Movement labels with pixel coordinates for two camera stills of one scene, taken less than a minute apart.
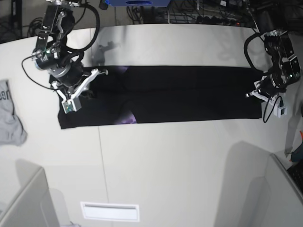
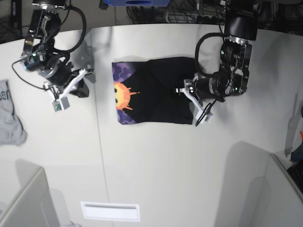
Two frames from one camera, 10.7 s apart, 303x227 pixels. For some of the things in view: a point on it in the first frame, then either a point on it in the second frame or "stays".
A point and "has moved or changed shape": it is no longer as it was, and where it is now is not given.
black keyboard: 295,172 stays
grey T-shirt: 12,132 stays
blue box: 135,3 stays
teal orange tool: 297,155 stays
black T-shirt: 136,94 has moved or changed shape
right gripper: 270,84 to 205,88
